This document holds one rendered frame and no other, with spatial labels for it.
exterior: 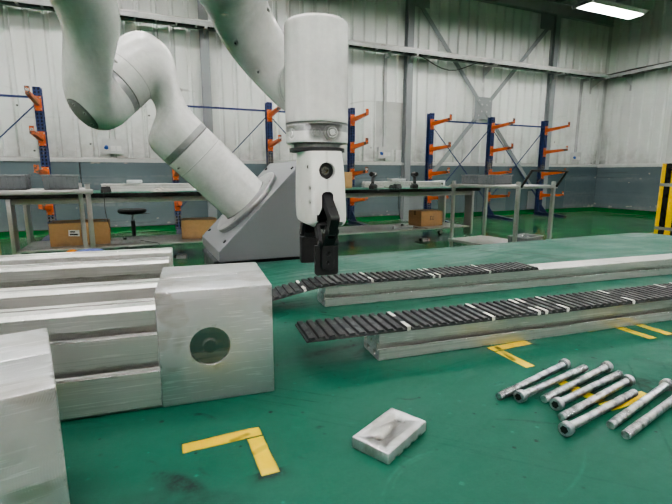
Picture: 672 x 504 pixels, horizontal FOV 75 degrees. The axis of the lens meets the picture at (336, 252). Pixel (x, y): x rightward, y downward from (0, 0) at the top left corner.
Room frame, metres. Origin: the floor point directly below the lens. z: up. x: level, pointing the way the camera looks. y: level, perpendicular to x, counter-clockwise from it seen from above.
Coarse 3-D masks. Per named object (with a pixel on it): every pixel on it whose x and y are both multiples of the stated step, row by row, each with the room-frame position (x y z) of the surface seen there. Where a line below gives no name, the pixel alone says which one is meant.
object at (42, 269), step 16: (0, 256) 0.53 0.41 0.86; (16, 256) 0.53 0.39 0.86; (32, 256) 0.53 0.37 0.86; (48, 256) 0.53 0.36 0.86; (64, 256) 0.53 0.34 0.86; (80, 256) 0.54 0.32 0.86; (96, 256) 0.54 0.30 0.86; (112, 256) 0.55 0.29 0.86; (128, 256) 0.56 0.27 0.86; (144, 256) 0.56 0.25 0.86; (160, 256) 0.57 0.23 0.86; (0, 272) 0.45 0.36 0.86; (16, 272) 0.46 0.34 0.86; (32, 272) 0.46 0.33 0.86; (48, 272) 0.46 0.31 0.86; (64, 272) 0.47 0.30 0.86; (80, 272) 0.47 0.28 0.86; (96, 272) 0.48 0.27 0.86; (112, 272) 0.48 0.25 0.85; (128, 272) 0.49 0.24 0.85; (144, 272) 0.49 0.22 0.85; (160, 272) 0.50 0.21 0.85; (0, 288) 0.46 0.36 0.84
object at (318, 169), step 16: (304, 160) 0.58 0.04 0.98; (320, 160) 0.56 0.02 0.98; (336, 160) 0.57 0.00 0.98; (304, 176) 0.58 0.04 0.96; (320, 176) 0.56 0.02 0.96; (336, 176) 0.57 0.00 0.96; (304, 192) 0.58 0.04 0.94; (320, 192) 0.56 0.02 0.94; (336, 192) 0.57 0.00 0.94; (304, 208) 0.59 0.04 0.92; (320, 208) 0.56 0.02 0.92
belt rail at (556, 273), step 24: (528, 264) 0.74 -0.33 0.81; (552, 264) 0.74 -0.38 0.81; (576, 264) 0.74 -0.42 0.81; (600, 264) 0.74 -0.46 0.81; (624, 264) 0.76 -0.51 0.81; (648, 264) 0.78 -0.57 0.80; (336, 288) 0.60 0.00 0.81; (360, 288) 0.61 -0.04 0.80; (384, 288) 0.62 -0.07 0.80; (408, 288) 0.64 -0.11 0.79; (432, 288) 0.65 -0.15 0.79; (456, 288) 0.66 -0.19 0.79; (480, 288) 0.67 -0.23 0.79; (504, 288) 0.68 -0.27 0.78
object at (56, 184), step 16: (0, 176) 2.84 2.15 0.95; (16, 176) 2.88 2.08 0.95; (48, 176) 2.91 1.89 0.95; (64, 176) 2.96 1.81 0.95; (0, 192) 2.72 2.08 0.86; (16, 192) 2.77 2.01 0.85; (32, 192) 2.82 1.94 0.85; (48, 192) 2.87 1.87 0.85; (64, 192) 2.92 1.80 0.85; (80, 192) 2.97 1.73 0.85; (80, 208) 3.41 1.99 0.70
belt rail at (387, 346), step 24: (576, 312) 0.49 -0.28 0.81; (600, 312) 0.50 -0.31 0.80; (624, 312) 0.51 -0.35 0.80; (648, 312) 0.53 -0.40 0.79; (384, 336) 0.41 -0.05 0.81; (408, 336) 0.42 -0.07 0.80; (432, 336) 0.43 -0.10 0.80; (456, 336) 0.45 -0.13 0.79; (480, 336) 0.45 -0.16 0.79; (504, 336) 0.46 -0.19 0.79; (528, 336) 0.47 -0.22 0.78; (552, 336) 0.48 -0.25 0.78
